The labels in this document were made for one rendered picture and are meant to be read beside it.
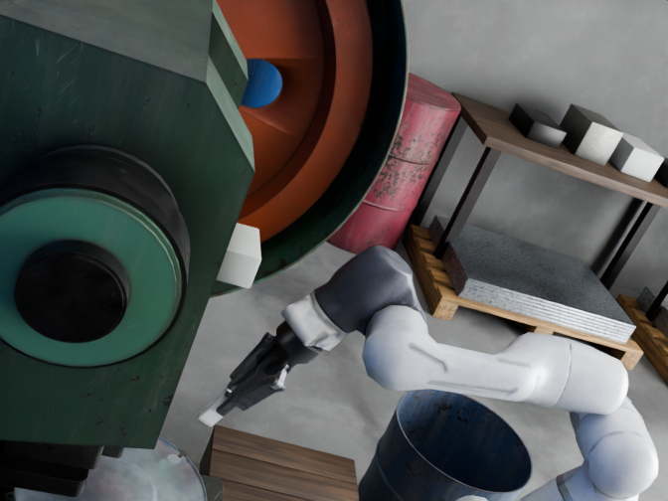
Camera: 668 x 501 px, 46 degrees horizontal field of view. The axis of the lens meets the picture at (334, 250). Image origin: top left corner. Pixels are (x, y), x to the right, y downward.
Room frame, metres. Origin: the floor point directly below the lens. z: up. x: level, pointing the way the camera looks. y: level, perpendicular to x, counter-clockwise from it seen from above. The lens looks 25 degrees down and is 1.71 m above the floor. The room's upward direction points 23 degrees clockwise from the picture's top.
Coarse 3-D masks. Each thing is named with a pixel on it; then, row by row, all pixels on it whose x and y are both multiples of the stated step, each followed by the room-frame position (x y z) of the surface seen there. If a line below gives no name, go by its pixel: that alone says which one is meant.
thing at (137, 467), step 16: (128, 448) 0.98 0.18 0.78; (160, 448) 1.01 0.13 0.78; (176, 448) 1.02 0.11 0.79; (112, 464) 0.93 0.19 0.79; (128, 464) 0.94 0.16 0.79; (144, 464) 0.96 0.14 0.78; (160, 464) 0.98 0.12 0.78; (176, 464) 0.99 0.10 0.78; (192, 464) 1.00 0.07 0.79; (96, 480) 0.89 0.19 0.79; (112, 480) 0.90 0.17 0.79; (128, 480) 0.91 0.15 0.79; (144, 480) 0.92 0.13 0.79; (160, 480) 0.94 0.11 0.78; (176, 480) 0.96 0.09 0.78; (192, 480) 0.97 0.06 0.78; (16, 496) 0.80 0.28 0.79; (32, 496) 0.82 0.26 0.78; (48, 496) 0.83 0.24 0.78; (64, 496) 0.84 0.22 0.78; (80, 496) 0.85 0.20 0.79; (96, 496) 0.86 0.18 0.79; (112, 496) 0.87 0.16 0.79; (128, 496) 0.88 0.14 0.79; (144, 496) 0.90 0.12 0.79; (160, 496) 0.91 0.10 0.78; (176, 496) 0.93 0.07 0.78; (192, 496) 0.94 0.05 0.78
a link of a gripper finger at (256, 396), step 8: (256, 384) 1.00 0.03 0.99; (264, 384) 0.99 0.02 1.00; (272, 384) 0.98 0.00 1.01; (248, 392) 0.99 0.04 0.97; (256, 392) 0.99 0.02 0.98; (264, 392) 0.99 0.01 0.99; (272, 392) 0.99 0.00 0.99; (232, 400) 1.00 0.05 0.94; (240, 400) 0.99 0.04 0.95; (248, 400) 0.99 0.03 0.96; (256, 400) 0.99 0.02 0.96; (248, 408) 1.00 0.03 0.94
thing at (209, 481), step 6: (204, 480) 0.98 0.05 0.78; (210, 480) 0.99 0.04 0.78; (216, 480) 1.00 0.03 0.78; (210, 486) 0.98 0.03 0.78; (216, 486) 0.98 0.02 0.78; (222, 486) 0.99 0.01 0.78; (210, 492) 0.97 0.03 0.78; (216, 492) 0.97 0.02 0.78; (222, 492) 0.98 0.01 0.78; (210, 498) 0.95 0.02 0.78; (216, 498) 0.96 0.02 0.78; (222, 498) 0.96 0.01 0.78
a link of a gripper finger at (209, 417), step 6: (222, 396) 1.02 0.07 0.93; (216, 402) 1.01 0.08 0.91; (222, 402) 1.02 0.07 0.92; (210, 408) 1.01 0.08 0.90; (216, 408) 1.01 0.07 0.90; (204, 414) 1.01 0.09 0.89; (210, 414) 1.01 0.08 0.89; (216, 414) 1.02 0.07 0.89; (204, 420) 1.01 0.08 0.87; (210, 420) 1.01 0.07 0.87; (216, 420) 1.02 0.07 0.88; (210, 426) 1.02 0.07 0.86
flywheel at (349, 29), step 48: (240, 0) 1.23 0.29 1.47; (288, 0) 1.25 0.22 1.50; (336, 0) 1.24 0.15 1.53; (288, 48) 1.26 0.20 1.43; (336, 48) 1.25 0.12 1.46; (288, 96) 1.27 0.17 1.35; (336, 96) 1.25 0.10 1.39; (288, 144) 1.28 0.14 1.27; (336, 144) 1.26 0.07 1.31; (288, 192) 1.25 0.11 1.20
